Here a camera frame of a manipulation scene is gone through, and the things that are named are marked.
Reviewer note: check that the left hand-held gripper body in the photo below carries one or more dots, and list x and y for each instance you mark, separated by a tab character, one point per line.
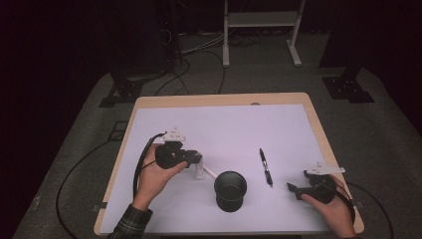
170	154

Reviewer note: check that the brown round table grommet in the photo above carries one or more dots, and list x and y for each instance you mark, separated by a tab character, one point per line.
255	103

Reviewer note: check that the black pen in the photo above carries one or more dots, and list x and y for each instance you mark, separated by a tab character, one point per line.
265	166

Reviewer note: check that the white table mat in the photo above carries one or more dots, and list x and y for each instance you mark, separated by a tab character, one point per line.
232	132

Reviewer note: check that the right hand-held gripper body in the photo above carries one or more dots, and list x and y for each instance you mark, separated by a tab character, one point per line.
321	191

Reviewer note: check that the person's right hand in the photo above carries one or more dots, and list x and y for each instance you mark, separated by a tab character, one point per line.
340	215

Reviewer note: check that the black mesh pen holder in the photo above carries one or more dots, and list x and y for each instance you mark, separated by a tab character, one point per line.
230	199

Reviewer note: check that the white pen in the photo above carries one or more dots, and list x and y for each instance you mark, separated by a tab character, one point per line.
210	172

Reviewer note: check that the white metal stand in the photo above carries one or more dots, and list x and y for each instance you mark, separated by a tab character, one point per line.
262	19

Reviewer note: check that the person's left hand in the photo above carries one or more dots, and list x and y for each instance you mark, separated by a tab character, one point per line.
154	182

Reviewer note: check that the black floor stand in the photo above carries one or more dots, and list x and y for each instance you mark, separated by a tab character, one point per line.
122	91
346	89

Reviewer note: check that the grey tape strip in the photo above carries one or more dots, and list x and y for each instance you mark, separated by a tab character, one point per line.
99	206
358	203

